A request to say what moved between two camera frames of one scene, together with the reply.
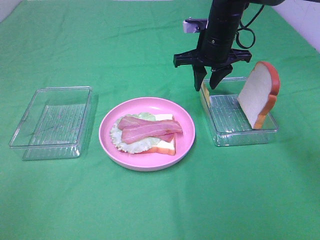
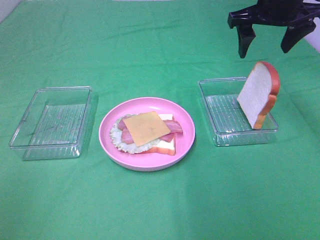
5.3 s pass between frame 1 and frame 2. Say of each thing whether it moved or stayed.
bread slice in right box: stayed
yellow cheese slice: moved
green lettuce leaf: stayed
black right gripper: moved
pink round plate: stayed
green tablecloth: stayed
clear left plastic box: stayed
